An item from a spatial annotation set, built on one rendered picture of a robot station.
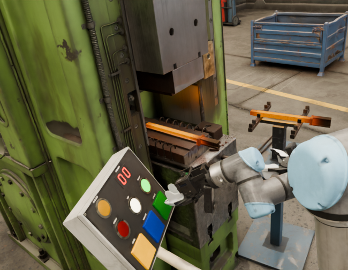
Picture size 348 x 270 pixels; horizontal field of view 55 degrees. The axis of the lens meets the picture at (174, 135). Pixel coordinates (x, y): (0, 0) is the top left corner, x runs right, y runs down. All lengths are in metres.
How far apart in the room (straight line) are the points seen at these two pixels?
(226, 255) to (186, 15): 1.39
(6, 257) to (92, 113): 1.78
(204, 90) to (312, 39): 3.51
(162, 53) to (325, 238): 0.83
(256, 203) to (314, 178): 0.38
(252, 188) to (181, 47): 0.63
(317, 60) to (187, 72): 3.90
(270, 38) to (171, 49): 4.18
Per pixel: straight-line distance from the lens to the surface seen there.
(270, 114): 1.83
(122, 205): 1.02
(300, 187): 0.63
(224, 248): 2.12
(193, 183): 1.04
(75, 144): 1.43
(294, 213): 2.63
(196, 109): 1.77
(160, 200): 1.16
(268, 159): 1.94
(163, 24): 1.23
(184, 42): 1.34
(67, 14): 1.15
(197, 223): 1.62
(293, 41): 5.21
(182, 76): 1.34
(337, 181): 0.58
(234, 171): 0.97
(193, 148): 1.50
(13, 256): 2.79
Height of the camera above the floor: 1.75
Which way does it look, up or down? 28 degrees down
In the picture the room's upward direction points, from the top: 8 degrees counter-clockwise
